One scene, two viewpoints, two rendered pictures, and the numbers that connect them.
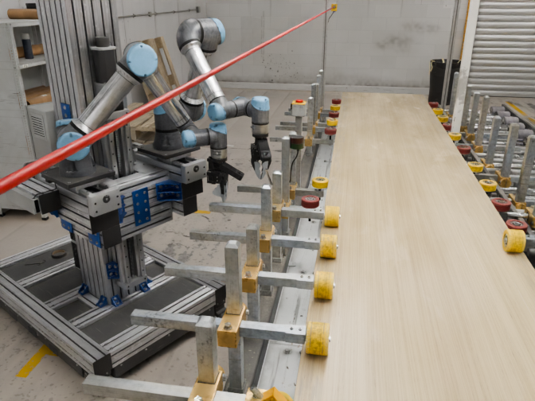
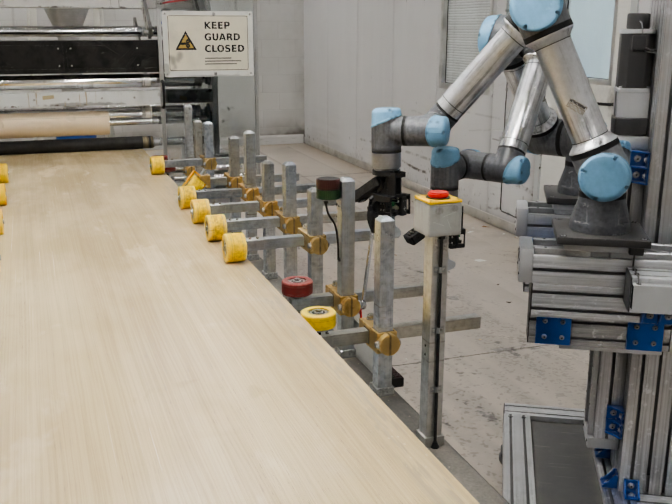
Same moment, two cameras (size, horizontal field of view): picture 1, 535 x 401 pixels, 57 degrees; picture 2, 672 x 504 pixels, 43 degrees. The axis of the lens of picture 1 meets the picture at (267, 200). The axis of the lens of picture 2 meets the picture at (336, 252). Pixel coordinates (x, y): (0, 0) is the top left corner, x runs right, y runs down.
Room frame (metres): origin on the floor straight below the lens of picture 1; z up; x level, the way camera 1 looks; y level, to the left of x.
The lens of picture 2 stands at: (3.88, -1.12, 1.54)
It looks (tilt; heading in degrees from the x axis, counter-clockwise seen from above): 15 degrees down; 151
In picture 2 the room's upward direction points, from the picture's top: straight up
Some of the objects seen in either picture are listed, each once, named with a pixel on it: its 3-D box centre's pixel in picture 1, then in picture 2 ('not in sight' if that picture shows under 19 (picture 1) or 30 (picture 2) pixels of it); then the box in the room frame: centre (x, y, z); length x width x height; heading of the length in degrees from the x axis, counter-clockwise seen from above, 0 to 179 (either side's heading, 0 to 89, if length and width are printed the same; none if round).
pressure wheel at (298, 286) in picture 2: (310, 209); (297, 299); (2.01, -0.19, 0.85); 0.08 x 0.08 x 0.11
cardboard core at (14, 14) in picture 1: (26, 13); not in sight; (4.30, 1.97, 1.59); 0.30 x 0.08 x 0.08; 80
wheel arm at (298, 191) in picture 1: (279, 190); (396, 331); (2.29, -0.06, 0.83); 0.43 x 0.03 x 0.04; 80
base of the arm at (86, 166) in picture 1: (76, 161); (583, 176); (1.99, 0.81, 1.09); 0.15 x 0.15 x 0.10
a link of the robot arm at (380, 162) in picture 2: (259, 128); (387, 161); (2.08, 0.03, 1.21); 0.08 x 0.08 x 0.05
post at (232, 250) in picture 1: (235, 321); (250, 196); (1.09, 0.09, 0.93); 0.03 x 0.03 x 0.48; 80
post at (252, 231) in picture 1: (253, 292); (269, 230); (1.33, 0.04, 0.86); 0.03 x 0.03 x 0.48; 80
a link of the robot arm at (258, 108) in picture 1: (259, 110); (387, 130); (2.08, 0.03, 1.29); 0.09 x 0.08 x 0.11; 44
